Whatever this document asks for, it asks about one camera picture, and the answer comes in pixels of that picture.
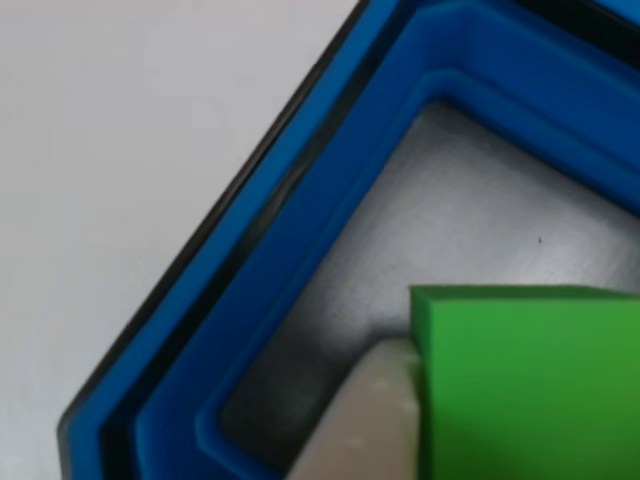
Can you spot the green cube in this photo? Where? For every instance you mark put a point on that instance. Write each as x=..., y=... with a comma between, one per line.
x=530, y=390

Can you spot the blue collapsible box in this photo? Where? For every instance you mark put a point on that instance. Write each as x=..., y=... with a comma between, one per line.
x=320, y=210

